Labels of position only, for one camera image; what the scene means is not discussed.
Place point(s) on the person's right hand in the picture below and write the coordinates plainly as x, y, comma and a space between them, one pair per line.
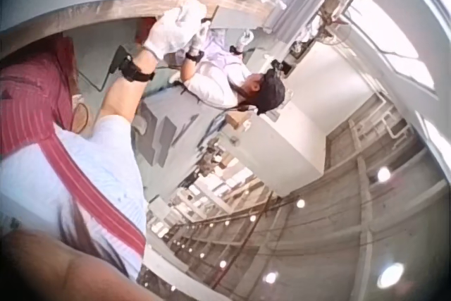
165, 35

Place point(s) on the flat grey panel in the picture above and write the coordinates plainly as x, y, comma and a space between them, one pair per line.
236, 18

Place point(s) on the row of ceiling lamps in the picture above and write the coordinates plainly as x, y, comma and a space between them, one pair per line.
300, 203

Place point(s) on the black wrist band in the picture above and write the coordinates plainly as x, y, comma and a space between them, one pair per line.
138, 71

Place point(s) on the grey ribbed panel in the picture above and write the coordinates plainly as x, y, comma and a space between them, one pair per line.
299, 10

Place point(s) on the person's right fingers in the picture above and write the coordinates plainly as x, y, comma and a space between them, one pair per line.
188, 27

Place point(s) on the storage shelves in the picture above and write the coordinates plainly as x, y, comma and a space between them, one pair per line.
211, 188

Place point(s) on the dark grey floor mat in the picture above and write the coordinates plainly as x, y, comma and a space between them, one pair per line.
158, 139

